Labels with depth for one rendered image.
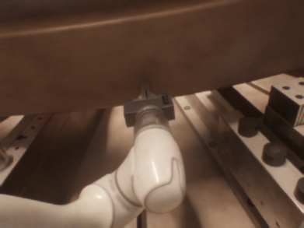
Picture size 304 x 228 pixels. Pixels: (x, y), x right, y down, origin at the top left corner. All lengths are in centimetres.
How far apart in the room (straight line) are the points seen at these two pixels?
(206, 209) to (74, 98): 72
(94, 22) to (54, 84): 23
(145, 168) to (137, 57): 36
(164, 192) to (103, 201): 14
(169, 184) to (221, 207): 74
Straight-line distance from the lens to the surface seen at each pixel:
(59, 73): 76
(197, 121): 145
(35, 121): 118
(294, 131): 86
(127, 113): 61
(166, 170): 44
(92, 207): 51
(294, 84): 91
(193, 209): 114
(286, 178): 82
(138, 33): 68
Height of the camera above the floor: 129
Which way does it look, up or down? 37 degrees down
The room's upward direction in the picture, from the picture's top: 9 degrees counter-clockwise
